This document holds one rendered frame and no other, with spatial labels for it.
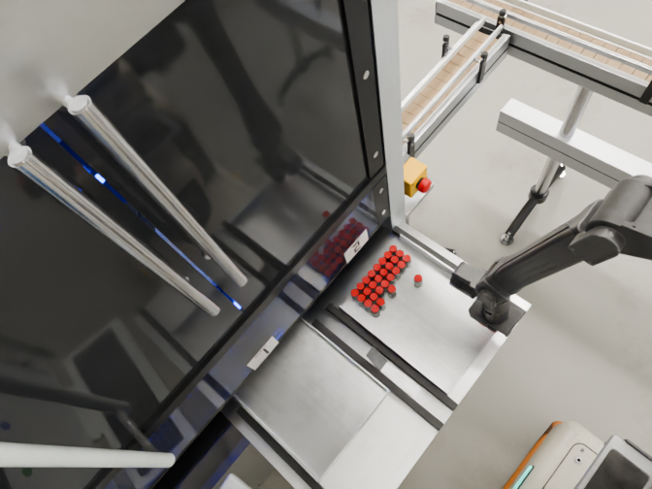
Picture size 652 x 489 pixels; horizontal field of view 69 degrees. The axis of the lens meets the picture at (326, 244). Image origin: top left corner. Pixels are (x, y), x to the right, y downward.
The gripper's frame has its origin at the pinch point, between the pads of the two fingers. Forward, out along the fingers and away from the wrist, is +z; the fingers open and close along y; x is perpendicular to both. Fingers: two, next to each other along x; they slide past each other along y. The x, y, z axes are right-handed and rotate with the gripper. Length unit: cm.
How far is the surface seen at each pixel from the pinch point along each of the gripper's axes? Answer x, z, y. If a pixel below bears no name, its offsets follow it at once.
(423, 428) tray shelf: 29.6, 2.4, -0.6
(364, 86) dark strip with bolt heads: -3, -62, 28
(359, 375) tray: 30.0, -0.6, 18.2
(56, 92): 34, -95, 22
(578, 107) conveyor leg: -86, 15, 23
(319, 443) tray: 48, 0, 15
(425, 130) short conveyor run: -36, -10, 46
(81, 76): 32, -95, 22
